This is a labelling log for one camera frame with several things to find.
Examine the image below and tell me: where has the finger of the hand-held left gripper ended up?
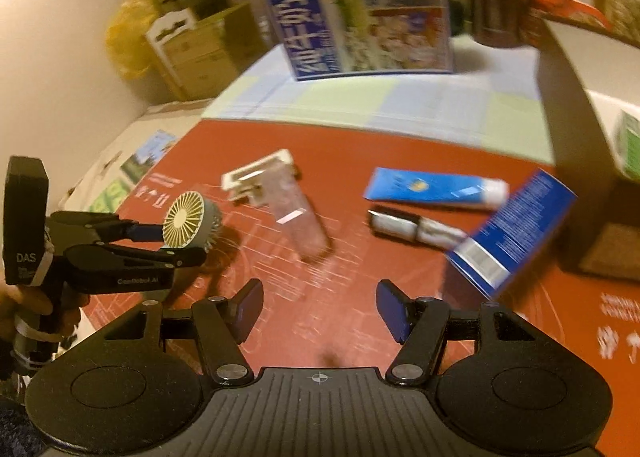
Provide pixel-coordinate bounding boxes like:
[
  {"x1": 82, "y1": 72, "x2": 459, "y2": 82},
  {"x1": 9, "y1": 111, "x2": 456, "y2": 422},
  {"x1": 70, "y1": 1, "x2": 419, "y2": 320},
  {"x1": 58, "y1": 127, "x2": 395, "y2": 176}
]
[
  {"x1": 49, "y1": 210, "x2": 169, "y2": 246},
  {"x1": 64, "y1": 243, "x2": 208, "y2": 274}
]

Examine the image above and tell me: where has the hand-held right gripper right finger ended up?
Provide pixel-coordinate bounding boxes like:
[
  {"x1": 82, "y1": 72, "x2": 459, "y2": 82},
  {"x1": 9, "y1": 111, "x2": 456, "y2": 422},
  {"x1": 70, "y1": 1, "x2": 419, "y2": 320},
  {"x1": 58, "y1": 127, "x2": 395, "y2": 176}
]
[{"x1": 375, "y1": 279, "x2": 539, "y2": 386}]

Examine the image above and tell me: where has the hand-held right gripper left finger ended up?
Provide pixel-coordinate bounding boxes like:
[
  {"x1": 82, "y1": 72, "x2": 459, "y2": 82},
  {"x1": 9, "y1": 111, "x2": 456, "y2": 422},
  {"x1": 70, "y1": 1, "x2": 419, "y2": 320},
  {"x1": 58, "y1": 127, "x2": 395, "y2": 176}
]
[{"x1": 100, "y1": 279, "x2": 266, "y2": 386}]

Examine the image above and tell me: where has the teal handheld mini fan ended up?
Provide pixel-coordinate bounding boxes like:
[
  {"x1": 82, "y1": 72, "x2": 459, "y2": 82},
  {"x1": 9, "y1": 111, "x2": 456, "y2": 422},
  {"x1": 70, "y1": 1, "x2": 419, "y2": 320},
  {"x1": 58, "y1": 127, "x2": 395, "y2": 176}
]
[{"x1": 162, "y1": 191, "x2": 223, "y2": 253}]

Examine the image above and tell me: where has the clear plastic case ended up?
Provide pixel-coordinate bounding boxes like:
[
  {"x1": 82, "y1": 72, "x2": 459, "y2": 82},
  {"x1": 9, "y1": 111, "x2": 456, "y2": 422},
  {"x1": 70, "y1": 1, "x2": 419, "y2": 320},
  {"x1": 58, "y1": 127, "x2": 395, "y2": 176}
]
[{"x1": 221, "y1": 148, "x2": 332, "y2": 259}]

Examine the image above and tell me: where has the blue tube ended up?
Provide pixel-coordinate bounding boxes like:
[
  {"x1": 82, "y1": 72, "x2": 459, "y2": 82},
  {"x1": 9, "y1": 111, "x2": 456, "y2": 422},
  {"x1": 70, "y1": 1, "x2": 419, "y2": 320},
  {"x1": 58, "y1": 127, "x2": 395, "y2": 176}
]
[{"x1": 363, "y1": 167, "x2": 511, "y2": 212}]

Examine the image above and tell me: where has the small blue box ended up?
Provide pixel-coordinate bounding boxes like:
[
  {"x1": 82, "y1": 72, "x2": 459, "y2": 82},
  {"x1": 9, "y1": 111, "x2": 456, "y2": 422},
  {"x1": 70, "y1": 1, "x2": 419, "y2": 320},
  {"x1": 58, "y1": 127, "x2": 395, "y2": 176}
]
[{"x1": 445, "y1": 168, "x2": 578, "y2": 300}]

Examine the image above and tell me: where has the brown cardboard shoebox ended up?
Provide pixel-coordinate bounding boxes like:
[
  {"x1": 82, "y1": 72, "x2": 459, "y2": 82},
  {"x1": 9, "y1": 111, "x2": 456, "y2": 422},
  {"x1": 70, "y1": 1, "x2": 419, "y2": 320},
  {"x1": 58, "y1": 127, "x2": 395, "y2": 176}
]
[{"x1": 537, "y1": 17, "x2": 640, "y2": 283}]

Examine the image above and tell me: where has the small green box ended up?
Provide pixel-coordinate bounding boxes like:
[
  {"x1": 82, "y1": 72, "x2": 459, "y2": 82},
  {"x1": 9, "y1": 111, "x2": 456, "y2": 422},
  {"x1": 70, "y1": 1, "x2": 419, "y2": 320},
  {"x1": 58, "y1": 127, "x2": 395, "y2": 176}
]
[{"x1": 614, "y1": 110, "x2": 640, "y2": 180}]

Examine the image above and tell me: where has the person's left hand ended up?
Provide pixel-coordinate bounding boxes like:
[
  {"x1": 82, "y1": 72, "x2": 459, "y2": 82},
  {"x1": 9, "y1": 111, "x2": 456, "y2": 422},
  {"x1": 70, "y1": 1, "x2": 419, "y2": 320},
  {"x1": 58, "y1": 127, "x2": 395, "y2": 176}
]
[{"x1": 0, "y1": 283, "x2": 55, "y2": 334}]

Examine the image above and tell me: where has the white printed sheet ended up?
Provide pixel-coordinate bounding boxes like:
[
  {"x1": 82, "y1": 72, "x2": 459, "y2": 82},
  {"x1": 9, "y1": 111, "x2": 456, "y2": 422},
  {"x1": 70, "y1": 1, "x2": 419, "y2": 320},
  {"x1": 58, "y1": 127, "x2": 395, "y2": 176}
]
[{"x1": 57, "y1": 100, "x2": 216, "y2": 218}]

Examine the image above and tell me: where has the red printed cardboard sheet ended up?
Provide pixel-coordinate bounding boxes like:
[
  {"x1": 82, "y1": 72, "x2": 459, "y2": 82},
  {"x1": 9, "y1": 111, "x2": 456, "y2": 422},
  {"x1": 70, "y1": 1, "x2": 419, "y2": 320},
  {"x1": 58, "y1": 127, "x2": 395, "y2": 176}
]
[{"x1": 82, "y1": 120, "x2": 640, "y2": 457}]

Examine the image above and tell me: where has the brown cardboard box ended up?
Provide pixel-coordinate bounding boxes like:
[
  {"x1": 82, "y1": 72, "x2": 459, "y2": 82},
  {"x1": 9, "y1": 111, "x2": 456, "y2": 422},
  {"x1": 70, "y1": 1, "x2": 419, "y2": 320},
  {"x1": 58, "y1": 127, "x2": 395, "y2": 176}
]
[{"x1": 145, "y1": 2, "x2": 273, "y2": 100}]

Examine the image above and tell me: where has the yellow plastic bag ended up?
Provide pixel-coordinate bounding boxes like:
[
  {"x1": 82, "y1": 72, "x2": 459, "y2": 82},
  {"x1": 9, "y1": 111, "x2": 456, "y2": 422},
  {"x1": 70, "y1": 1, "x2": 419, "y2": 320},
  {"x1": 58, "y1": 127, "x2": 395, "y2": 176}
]
[{"x1": 105, "y1": 0, "x2": 161, "y2": 83}]

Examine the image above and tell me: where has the pale checked tablecloth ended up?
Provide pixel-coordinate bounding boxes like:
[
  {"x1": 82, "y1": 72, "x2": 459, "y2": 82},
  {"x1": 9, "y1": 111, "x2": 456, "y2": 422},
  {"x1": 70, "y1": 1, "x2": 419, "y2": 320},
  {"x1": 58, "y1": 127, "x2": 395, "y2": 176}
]
[{"x1": 200, "y1": 40, "x2": 558, "y2": 168}]

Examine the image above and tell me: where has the blue milk carton box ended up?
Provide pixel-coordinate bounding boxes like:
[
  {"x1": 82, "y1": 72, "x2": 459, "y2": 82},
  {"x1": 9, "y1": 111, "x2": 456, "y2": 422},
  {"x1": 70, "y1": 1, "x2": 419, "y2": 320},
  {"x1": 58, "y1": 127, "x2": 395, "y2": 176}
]
[{"x1": 251, "y1": 0, "x2": 455, "y2": 83}]

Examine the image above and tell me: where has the dark green glass jar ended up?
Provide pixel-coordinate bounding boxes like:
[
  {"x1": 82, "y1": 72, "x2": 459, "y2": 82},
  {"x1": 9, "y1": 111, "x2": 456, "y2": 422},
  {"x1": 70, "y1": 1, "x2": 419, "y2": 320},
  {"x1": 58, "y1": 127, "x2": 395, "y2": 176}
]
[{"x1": 446, "y1": 0, "x2": 476, "y2": 37}]

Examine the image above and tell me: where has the red instant meal tray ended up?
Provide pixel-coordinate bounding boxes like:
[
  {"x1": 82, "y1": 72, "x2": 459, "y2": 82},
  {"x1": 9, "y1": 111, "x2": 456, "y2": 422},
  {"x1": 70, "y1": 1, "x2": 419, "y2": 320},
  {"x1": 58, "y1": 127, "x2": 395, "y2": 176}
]
[{"x1": 520, "y1": 0, "x2": 613, "y2": 45}]

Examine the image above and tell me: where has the beige quilted chair cover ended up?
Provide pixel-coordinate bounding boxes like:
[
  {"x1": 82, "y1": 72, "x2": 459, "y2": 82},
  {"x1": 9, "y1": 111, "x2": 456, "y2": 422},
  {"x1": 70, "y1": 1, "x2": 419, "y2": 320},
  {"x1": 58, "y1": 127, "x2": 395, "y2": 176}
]
[{"x1": 602, "y1": 0, "x2": 640, "y2": 45}]

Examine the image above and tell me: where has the white cardboard handle flap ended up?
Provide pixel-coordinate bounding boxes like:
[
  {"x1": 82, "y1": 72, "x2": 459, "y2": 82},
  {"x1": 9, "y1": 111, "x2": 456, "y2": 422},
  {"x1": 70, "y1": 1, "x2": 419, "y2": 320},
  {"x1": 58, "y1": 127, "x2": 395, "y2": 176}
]
[{"x1": 145, "y1": 7, "x2": 198, "y2": 54}]

